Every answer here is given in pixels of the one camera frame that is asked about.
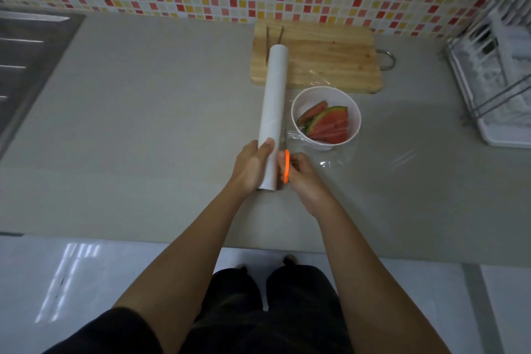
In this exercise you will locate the person's right hand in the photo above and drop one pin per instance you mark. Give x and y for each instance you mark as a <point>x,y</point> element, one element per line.
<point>309,187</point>

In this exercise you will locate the person's left hand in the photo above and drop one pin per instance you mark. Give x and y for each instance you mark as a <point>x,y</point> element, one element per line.
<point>248,169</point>

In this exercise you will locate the person's left thumb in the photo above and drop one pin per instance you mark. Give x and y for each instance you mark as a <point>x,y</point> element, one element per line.
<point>266,148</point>

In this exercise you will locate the person's right fingers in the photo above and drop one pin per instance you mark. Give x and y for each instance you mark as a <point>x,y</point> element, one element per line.
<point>295,169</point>

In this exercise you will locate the white cling film roll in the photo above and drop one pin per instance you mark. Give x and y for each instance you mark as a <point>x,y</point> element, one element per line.
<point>274,100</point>

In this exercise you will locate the person's left forearm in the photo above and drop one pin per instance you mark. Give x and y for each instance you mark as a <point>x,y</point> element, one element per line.
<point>195,266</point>

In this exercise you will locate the person's right forearm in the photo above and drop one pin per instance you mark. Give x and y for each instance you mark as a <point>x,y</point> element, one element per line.
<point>365,279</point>

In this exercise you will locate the white round bowl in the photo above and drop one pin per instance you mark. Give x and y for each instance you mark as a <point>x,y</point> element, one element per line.
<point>305,140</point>

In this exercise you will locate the clear plastic wrap sheet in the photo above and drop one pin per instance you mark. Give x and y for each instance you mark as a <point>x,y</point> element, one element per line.
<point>340,156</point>

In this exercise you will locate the large watermelon slice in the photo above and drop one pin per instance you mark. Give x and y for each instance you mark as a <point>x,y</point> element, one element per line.
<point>330,125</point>

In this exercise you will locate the small watermelon slice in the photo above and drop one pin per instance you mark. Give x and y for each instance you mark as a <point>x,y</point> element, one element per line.
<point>311,112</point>

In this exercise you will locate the person's right foot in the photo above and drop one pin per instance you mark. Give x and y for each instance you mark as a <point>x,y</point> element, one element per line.
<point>290,259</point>

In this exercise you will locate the wooden cutting board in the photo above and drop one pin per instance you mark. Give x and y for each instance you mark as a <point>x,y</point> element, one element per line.
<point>327,57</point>

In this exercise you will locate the thin dark chopstick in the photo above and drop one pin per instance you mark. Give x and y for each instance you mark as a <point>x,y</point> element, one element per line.
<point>280,36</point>

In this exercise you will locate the black trousers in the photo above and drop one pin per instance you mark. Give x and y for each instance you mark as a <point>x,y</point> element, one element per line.
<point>290,316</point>

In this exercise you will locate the white plastic drip tray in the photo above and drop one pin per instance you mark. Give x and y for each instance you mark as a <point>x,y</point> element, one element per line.
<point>504,129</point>

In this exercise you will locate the black shirt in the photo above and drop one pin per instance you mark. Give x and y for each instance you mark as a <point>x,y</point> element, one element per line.
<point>108,335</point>

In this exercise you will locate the stainless steel sink drainboard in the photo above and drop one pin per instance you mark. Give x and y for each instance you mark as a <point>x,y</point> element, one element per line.
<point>29,67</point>

